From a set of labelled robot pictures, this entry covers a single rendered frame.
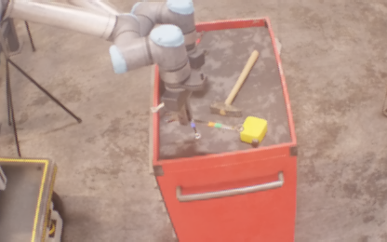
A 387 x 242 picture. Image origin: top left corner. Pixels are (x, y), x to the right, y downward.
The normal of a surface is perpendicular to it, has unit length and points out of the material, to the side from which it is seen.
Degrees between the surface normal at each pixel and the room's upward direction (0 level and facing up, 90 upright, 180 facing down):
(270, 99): 0
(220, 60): 0
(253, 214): 90
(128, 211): 0
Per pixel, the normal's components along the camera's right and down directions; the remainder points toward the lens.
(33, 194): -0.15, -0.71
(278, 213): 0.03, 0.69
